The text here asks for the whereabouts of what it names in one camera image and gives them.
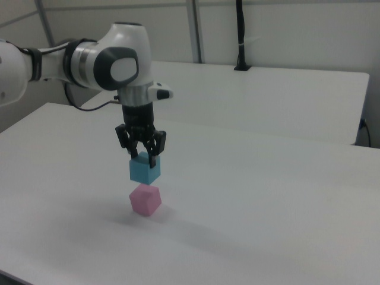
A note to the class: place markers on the white side table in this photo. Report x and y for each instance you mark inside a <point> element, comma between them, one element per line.
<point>252,101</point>

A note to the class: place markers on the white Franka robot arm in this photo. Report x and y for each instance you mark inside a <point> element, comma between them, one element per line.
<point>98,65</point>

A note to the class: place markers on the black pole with base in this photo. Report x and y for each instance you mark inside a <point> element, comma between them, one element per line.
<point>242,35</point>

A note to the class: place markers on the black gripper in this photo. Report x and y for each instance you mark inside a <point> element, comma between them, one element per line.
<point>138,118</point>

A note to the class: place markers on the pink cube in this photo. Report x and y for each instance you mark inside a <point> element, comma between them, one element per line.
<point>145,201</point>

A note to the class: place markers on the blue cube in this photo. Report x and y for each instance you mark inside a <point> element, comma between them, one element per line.
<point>144,171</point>

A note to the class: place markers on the grey metal frame post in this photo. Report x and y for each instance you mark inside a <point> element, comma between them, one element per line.
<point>46,23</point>
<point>196,29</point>

